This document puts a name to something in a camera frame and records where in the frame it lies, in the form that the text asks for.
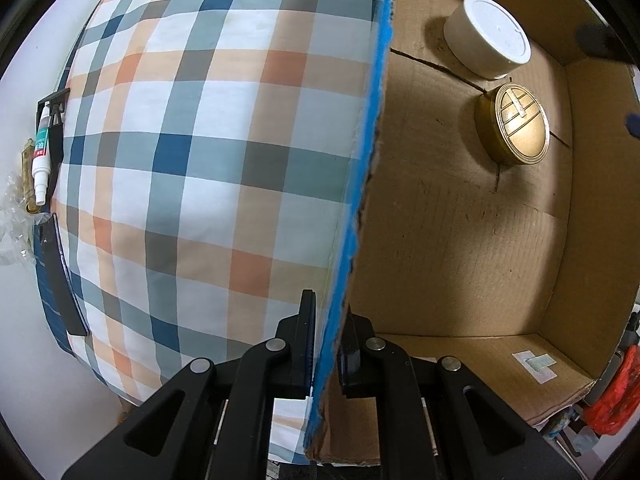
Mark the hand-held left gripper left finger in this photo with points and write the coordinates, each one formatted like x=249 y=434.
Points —
x=306 y=340

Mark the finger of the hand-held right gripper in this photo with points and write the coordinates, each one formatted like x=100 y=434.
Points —
x=634 y=125
x=596 y=40

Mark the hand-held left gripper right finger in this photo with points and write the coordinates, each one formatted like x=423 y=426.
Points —
x=350 y=355

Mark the brown cardboard box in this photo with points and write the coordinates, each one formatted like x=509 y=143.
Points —
x=450 y=240

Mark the white round container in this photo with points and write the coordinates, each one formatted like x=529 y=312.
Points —
x=487 y=35

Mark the gold round tin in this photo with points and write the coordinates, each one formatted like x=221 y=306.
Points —
x=517 y=122

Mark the plaid cloth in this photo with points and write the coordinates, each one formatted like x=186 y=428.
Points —
x=200 y=160

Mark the black flat strip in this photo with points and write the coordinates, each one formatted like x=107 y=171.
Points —
x=60 y=280

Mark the orange-red plastic item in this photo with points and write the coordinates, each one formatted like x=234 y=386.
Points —
x=617 y=400

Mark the clear plastic wrap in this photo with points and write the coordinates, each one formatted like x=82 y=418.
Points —
x=15 y=225

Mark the white glue tube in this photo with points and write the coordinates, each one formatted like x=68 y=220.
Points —
x=41 y=155

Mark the gold-coloured tube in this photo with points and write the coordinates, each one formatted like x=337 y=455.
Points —
x=26 y=170

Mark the black plastic holder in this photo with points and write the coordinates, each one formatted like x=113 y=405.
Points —
x=56 y=97

